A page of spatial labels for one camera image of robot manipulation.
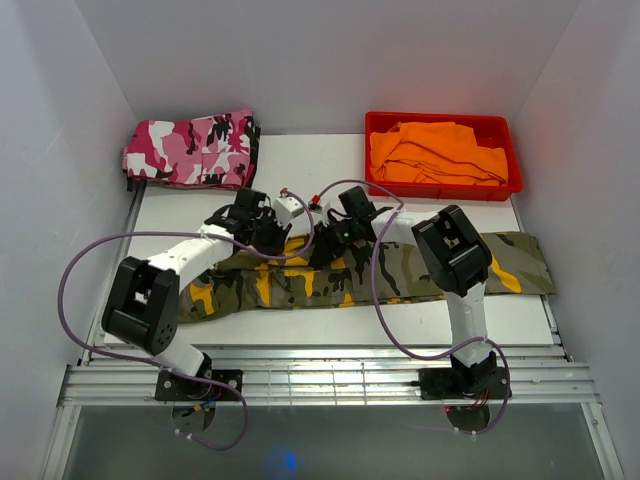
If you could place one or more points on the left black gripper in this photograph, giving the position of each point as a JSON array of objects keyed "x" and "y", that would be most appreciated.
[{"x": 276, "y": 247}]

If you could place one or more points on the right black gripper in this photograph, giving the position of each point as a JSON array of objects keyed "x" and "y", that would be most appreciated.
[{"x": 325, "y": 248}]

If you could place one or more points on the yellow camouflage trousers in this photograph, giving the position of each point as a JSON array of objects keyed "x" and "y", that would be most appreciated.
[{"x": 245, "y": 282}]

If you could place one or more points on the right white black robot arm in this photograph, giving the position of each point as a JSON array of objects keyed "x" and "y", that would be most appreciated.
[{"x": 457, "y": 261}]

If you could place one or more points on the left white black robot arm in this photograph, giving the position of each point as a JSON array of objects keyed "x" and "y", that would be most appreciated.
[{"x": 142, "y": 309}]

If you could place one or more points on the pink camouflage folded trousers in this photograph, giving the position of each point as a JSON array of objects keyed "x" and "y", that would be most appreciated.
[{"x": 216, "y": 151}]

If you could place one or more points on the orange cloth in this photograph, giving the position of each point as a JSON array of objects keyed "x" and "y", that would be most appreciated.
[{"x": 443, "y": 153}]

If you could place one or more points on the red plastic bin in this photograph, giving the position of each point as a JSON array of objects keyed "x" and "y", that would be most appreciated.
[{"x": 490, "y": 131}]

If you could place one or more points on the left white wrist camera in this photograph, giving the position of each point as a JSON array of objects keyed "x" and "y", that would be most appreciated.
[{"x": 287, "y": 207}]

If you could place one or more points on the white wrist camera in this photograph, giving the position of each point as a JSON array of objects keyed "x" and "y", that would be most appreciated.
[
  {"x": 287, "y": 207},
  {"x": 321, "y": 208}
]

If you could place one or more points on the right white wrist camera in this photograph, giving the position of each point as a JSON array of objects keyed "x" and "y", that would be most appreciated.
[{"x": 321, "y": 208}]

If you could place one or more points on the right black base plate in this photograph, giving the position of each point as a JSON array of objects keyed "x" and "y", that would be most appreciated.
[{"x": 449, "y": 384}]

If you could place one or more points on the aluminium rail frame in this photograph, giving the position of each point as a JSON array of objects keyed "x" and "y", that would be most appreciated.
[{"x": 330, "y": 398}]

